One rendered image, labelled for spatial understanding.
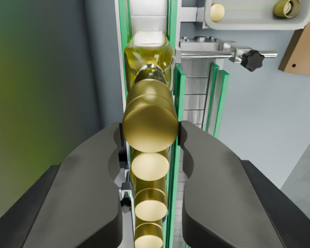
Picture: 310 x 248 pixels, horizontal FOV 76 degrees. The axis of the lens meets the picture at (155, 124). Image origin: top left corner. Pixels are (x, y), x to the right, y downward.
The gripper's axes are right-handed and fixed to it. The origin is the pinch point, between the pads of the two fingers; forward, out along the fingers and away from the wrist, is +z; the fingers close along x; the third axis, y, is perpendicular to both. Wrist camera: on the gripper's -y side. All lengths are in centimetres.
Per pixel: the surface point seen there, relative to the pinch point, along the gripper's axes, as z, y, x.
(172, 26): 22.1, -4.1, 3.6
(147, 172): 2.3, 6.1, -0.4
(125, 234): 30, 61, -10
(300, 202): 118, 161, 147
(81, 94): 31.5, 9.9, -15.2
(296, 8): 38, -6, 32
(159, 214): 2.3, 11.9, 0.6
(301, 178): 118, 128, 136
